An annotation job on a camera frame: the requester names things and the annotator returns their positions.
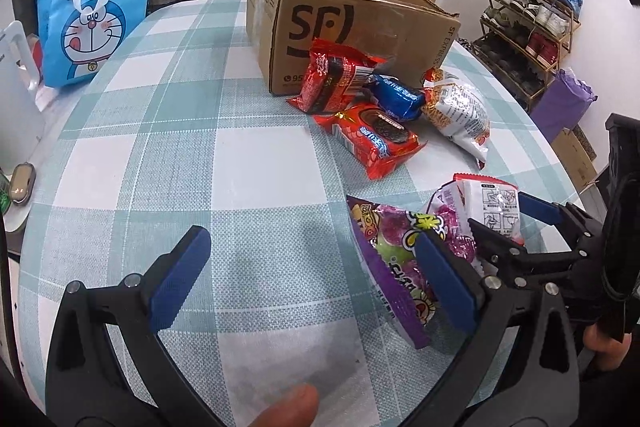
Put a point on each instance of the person's right hand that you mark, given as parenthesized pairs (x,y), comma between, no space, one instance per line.
(605,349)

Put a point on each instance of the white red-top snack packet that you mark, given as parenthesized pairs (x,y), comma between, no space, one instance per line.
(492,207)

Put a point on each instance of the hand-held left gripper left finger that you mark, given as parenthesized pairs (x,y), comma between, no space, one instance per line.
(180,277)

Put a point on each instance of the green drink can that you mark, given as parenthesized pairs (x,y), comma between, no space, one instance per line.
(3,199)

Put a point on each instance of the blue sandwich cookie packet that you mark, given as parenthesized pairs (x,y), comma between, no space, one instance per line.
(397,97)

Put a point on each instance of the dark purple gummy packet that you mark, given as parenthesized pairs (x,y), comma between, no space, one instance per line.
(390,267)

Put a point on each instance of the blue cartoon cat bag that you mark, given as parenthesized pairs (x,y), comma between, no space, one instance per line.
(95,32)

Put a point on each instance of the flat brown cardboard box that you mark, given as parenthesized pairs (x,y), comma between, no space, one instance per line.
(575,162)

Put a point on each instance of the brown cardboard box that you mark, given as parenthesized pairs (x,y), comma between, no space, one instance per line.
(320,22)
(575,162)

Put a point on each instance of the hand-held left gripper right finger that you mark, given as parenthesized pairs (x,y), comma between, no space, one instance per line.
(445,282)

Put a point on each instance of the red dark-print snack packet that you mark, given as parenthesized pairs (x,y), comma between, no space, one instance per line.
(325,77)

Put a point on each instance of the person's left hand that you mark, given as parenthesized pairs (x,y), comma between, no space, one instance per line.
(290,407)

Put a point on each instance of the beige rounded small device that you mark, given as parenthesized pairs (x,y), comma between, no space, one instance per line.
(22,182)

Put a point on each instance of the white plastic appliance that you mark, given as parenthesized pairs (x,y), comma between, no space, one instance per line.
(17,107)

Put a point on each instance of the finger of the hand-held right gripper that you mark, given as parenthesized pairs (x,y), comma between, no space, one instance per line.
(500,244)
(537,207)

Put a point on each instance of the white noodle snack bag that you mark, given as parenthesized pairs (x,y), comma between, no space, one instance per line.
(457,112)

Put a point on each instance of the purple plastic bag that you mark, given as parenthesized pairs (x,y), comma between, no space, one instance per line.
(562,102)

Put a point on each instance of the pile of dark shoes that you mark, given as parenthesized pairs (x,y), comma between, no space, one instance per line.
(465,44)

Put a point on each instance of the wooden shoe rack with shoes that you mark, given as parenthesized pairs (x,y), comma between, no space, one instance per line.
(565,14)

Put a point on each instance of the pink purple candy packet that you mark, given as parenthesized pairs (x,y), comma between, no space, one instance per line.
(450,227)

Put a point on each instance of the red sandwich cookie packet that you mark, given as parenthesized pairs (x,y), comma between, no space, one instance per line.
(372,139)

